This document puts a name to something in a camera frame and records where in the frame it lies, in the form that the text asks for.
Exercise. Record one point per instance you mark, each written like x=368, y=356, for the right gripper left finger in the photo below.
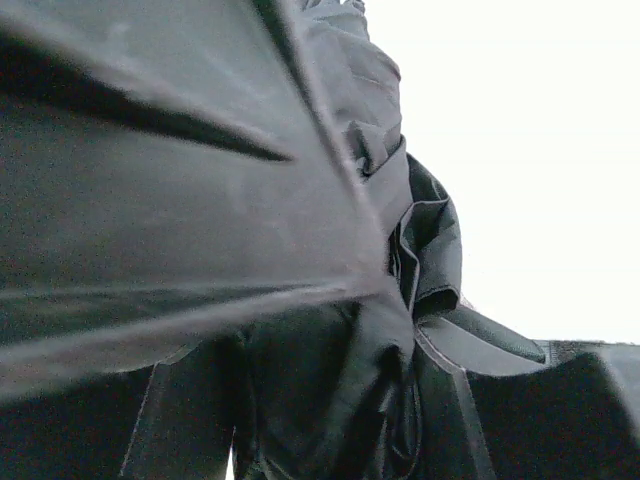
x=94, y=414

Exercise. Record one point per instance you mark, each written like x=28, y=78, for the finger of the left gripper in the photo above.
x=168, y=169

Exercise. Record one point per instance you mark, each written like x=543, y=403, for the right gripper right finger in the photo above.
x=574, y=420

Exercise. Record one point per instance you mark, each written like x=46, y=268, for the black folding umbrella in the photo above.
x=358, y=389

